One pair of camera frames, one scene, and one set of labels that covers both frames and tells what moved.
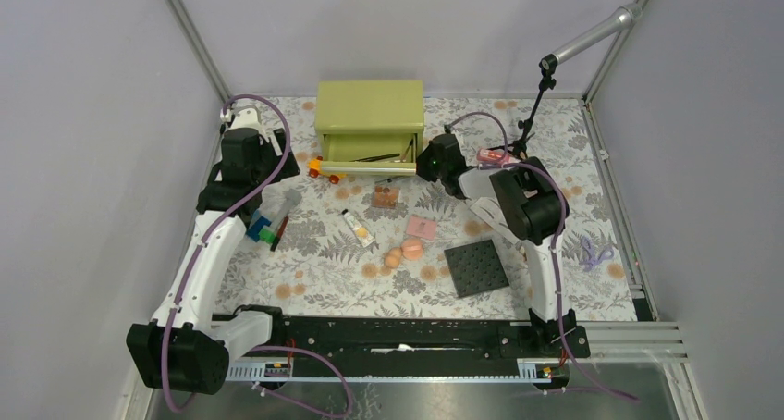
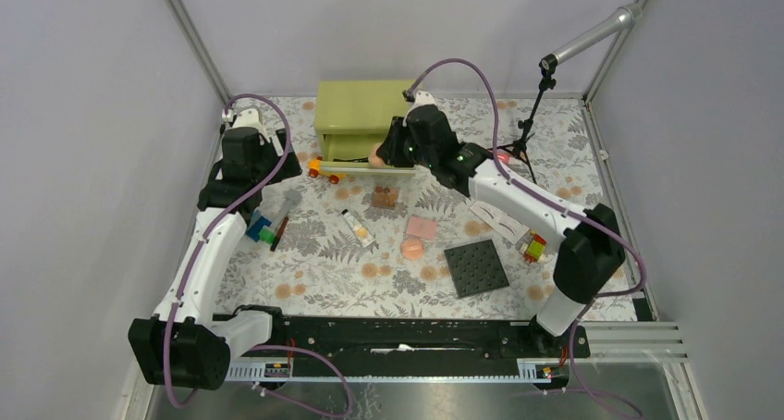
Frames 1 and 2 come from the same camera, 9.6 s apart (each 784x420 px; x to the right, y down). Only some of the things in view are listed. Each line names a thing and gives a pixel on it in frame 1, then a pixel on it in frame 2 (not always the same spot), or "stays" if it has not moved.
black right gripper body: x=428 y=167 -> x=403 y=151
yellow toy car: x=315 y=167 stays
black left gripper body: x=270 y=161 stays
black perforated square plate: x=475 y=267 stays
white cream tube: x=361 y=234 stays
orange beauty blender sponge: x=393 y=257 -> x=375 y=161
